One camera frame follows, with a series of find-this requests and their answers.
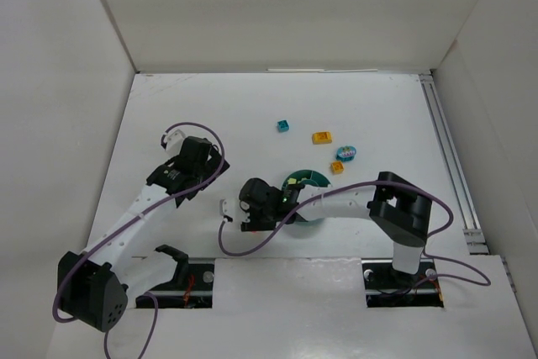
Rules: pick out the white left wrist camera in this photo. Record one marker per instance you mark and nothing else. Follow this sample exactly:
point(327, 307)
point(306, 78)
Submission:
point(171, 141)

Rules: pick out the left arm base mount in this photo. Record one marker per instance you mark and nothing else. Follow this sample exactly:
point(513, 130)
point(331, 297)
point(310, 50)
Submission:
point(189, 287)

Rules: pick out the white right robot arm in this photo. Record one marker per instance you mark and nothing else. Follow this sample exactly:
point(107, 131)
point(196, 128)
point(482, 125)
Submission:
point(396, 206)

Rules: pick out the aluminium rail at right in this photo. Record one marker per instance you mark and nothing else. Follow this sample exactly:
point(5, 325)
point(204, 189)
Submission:
point(472, 230)

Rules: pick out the teal round divided container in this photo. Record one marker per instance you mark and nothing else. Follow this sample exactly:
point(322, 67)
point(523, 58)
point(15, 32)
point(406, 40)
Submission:
point(311, 178)

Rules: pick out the yellow square lego brick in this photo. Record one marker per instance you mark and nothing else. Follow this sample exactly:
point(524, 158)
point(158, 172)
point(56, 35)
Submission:
point(337, 167)

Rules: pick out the teal square lego brick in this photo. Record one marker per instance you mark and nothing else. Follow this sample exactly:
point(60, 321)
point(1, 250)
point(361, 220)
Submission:
point(282, 126)

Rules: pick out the yellow curved lego brick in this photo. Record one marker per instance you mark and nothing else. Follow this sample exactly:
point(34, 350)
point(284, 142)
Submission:
point(322, 138)

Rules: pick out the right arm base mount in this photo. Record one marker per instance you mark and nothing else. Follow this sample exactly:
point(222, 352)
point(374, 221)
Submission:
point(387, 288)

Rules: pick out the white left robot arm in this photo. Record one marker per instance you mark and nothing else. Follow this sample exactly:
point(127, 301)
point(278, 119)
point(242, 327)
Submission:
point(99, 283)

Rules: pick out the teal frog lotus lego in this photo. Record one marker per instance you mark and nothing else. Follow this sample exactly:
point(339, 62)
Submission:
point(346, 153)

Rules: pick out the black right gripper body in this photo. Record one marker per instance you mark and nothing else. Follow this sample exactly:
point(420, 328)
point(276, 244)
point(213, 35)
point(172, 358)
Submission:
point(250, 222)

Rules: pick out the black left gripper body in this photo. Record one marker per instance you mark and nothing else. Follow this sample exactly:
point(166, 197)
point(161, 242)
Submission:
point(214, 164)

